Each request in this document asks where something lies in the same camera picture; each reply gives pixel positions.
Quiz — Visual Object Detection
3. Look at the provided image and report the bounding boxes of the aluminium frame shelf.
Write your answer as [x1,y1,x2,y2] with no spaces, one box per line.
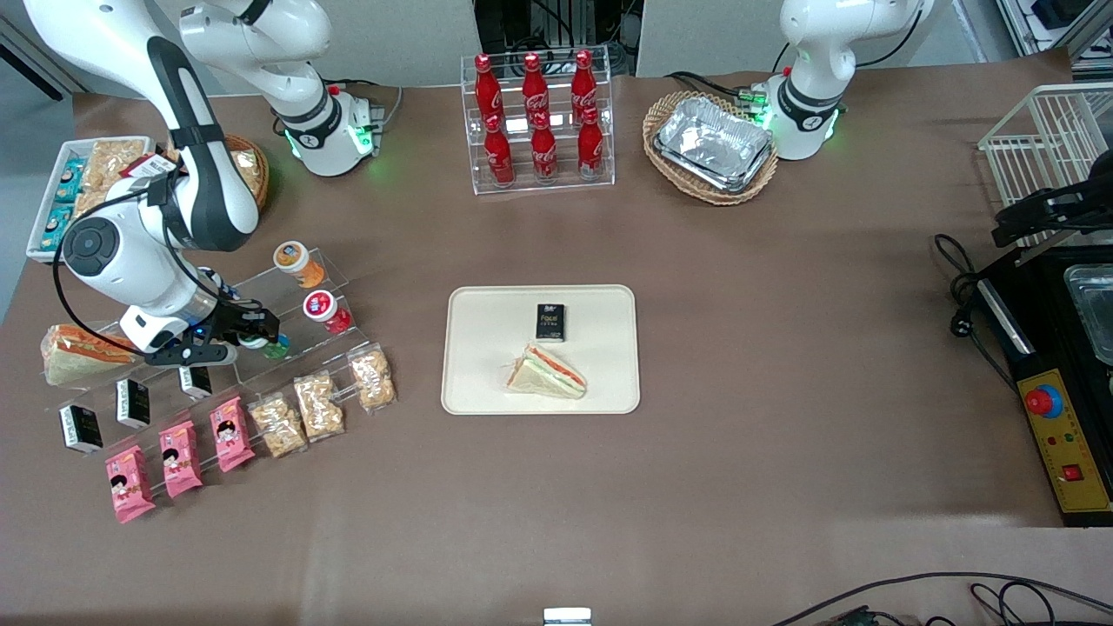
[996,0,1113,83]

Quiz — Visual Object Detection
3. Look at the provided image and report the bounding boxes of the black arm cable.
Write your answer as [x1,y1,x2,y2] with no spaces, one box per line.
[50,165,240,359]

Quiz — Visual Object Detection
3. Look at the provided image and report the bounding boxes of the clear bag puffed snack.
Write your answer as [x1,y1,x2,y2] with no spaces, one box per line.
[85,139,149,188]
[248,393,309,459]
[230,150,263,199]
[293,371,346,443]
[74,184,131,220]
[348,343,398,414]

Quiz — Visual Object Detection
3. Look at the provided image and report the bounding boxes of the brown wicker basket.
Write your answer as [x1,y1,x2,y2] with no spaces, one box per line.
[222,133,270,216]

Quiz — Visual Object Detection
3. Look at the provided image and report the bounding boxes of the grey base cable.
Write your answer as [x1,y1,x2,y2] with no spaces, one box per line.
[330,80,405,133]

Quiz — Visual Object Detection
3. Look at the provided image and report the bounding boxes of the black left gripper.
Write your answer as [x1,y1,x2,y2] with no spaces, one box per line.
[994,172,1113,249]

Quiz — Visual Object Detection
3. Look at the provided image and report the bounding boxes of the red gum bottle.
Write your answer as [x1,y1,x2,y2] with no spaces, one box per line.
[303,290,354,336]

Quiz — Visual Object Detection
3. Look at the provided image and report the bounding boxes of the clear acrylic tiered stand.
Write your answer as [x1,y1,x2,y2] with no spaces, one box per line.
[52,246,392,457]

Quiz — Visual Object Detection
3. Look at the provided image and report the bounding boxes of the black power cable with plug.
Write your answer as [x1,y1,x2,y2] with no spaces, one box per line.
[935,233,1018,392]

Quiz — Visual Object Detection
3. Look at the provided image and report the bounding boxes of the brown table cover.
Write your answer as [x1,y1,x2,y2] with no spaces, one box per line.
[0,48,1113,626]

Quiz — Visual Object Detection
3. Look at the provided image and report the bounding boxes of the yellow control panel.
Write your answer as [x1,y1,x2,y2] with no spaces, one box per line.
[1016,370,1112,514]

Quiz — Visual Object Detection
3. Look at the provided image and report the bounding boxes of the black base cable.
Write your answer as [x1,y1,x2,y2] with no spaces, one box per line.
[665,71,759,103]

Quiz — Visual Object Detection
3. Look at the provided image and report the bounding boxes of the black equipment with cables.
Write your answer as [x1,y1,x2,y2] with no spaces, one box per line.
[475,0,644,76]

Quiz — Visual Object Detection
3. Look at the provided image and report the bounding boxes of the light wicker basket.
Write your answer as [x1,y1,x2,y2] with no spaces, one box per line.
[643,90,780,206]

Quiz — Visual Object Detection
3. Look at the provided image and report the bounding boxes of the white wire rack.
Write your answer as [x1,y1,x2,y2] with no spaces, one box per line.
[978,83,1113,249]

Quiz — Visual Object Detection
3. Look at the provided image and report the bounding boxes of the wrapped triangle sandwich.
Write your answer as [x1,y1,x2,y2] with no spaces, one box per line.
[504,343,589,401]
[42,324,140,386]

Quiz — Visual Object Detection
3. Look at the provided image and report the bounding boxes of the aluminium foil tray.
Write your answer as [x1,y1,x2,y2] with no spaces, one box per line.
[653,96,776,194]

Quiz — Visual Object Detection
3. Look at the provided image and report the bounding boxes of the long black cable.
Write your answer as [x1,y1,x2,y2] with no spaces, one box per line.
[770,571,1113,626]

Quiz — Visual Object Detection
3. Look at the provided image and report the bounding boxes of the red cookie box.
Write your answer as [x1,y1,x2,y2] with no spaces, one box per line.
[120,154,179,181]

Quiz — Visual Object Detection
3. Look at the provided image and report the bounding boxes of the cream plastic tray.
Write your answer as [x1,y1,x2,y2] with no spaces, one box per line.
[441,284,642,416]

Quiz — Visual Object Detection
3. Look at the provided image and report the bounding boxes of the pink snack packet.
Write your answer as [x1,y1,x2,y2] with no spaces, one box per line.
[105,445,157,524]
[158,420,203,499]
[211,396,257,473]

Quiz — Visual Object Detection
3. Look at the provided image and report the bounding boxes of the orange gum bottle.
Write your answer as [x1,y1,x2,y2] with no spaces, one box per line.
[273,241,326,289]

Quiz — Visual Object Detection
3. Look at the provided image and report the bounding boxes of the white rectangular bin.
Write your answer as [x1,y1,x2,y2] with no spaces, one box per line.
[26,137,157,262]

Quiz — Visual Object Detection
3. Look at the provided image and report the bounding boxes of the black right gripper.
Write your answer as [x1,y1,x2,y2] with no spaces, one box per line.
[198,300,281,353]

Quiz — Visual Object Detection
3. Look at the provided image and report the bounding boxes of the black sealing machine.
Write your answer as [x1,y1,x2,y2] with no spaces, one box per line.
[974,248,1113,527]

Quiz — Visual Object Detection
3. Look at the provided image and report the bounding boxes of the blue snack packet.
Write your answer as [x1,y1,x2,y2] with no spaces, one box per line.
[56,156,86,203]
[39,204,74,253]

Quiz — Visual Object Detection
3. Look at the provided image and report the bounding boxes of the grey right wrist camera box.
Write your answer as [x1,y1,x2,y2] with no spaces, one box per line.
[143,342,237,367]

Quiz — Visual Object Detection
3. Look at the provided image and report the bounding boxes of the clear acrylic bottle rack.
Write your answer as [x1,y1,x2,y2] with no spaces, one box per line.
[461,45,616,196]

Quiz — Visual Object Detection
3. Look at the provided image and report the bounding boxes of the silver metal tray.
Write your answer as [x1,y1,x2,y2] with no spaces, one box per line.
[1063,265,1113,366]

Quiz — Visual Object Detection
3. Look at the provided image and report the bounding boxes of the green gum bottle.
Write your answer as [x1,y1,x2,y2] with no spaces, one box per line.
[242,333,293,361]

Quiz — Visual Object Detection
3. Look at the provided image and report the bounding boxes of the red cola bottle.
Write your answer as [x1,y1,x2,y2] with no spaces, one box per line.
[577,106,605,179]
[530,111,559,182]
[522,52,550,118]
[474,54,503,120]
[483,115,516,186]
[571,50,599,114]

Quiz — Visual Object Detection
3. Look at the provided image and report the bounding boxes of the looped black cable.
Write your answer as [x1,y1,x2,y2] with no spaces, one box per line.
[970,581,1113,626]

